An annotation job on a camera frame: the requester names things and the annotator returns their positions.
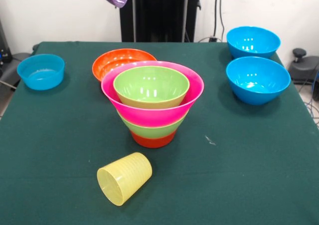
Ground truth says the large orange-red bowl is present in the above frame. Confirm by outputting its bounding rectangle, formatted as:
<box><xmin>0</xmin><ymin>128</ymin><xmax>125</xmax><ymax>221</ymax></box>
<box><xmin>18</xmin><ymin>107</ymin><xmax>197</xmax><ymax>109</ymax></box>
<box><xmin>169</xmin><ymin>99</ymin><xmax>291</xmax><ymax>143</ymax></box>
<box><xmin>92</xmin><ymin>48</ymin><xmax>158</xmax><ymax>83</ymax></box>

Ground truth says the small orange bowl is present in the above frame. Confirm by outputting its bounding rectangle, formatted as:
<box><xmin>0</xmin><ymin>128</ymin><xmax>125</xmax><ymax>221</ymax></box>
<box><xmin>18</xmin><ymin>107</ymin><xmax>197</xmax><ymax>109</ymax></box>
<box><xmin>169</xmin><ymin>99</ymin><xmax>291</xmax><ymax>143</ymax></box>
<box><xmin>130</xmin><ymin>130</ymin><xmax>177</xmax><ymax>149</ymax></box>

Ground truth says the black stand with knob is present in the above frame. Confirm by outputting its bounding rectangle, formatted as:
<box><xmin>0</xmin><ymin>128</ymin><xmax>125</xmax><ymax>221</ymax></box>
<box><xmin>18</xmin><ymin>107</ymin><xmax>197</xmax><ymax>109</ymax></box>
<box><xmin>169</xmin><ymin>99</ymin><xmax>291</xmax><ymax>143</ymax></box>
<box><xmin>289</xmin><ymin>47</ymin><xmax>319</xmax><ymax>82</ymax></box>

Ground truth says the small blue bowl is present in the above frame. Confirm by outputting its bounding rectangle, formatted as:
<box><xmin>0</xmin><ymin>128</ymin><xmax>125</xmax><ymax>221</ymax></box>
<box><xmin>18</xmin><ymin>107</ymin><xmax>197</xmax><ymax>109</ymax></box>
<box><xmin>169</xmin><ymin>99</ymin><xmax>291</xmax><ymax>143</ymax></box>
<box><xmin>16</xmin><ymin>54</ymin><xmax>65</xmax><ymax>90</ymax></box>

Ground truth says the large pink bowl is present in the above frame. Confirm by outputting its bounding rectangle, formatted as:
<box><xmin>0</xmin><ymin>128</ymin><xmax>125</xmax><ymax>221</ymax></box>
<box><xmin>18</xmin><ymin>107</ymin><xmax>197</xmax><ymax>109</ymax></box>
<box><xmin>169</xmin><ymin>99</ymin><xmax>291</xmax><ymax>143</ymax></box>
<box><xmin>101</xmin><ymin>60</ymin><xmax>205</xmax><ymax>128</ymax></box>

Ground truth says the yellow plastic cup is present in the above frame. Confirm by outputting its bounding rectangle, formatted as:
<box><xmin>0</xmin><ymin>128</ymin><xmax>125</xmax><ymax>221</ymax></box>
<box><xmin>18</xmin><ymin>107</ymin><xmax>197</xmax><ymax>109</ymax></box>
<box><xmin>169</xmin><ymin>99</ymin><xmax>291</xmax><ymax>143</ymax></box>
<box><xmin>97</xmin><ymin>152</ymin><xmax>153</xmax><ymax>207</ymax></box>

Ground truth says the dark green tablecloth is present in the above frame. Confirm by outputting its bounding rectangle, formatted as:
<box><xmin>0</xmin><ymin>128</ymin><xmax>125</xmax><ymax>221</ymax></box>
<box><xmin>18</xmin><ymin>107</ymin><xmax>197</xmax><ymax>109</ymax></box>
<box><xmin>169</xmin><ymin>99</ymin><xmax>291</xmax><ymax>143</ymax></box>
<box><xmin>0</xmin><ymin>40</ymin><xmax>319</xmax><ymax>225</ymax></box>

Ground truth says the black hanging cable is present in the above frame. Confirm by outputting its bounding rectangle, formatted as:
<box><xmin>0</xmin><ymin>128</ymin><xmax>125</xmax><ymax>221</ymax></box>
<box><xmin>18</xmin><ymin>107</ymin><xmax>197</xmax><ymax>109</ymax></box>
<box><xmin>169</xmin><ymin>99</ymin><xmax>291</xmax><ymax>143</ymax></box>
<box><xmin>199</xmin><ymin>0</ymin><xmax>226</xmax><ymax>43</ymax></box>

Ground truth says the large blue bowl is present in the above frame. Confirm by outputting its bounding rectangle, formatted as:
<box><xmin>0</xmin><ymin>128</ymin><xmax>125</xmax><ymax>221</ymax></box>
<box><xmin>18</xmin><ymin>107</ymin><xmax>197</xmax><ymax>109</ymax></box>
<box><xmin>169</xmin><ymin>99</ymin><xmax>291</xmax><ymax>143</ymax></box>
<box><xmin>226</xmin><ymin>56</ymin><xmax>292</xmax><ymax>106</ymax></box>
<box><xmin>226</xmin><ymin>26</ymin><xmax>282</xmax><ymax>60</ymax></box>

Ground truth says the black equipment box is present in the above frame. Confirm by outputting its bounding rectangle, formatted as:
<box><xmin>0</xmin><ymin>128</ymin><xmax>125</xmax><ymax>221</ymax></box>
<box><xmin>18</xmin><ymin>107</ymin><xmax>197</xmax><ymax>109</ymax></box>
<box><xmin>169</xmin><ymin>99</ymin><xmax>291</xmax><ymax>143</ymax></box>
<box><xmin>0</xmin><ymin>20</ymin><xmax>13</xmax><ymax>63</ymax></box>

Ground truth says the green bowl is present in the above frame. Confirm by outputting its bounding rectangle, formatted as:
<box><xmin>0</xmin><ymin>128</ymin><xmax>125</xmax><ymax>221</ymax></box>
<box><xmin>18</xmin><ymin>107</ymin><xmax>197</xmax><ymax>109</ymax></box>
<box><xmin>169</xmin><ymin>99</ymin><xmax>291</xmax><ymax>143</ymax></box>
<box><xmin>113</xmin><ymin>66</ymin><xmax>190</xmax><ymax>110</ymax></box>
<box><xmin>117</xmin><ymin>109</ymin><xmax>189</xmax><ymax>138</ymax></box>

